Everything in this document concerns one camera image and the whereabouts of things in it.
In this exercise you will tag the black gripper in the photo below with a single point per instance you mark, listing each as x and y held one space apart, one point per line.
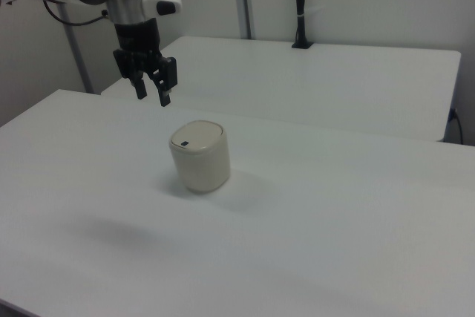
139 44

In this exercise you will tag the beige trash bin lid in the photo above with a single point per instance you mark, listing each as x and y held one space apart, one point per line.
197 136

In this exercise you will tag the beige round trash bin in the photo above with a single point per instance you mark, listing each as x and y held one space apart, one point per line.
200 163

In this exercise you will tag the white table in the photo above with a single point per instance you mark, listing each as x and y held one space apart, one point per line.
315 83

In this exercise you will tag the black camera stand pole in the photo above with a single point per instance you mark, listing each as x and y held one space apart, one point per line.
301 5

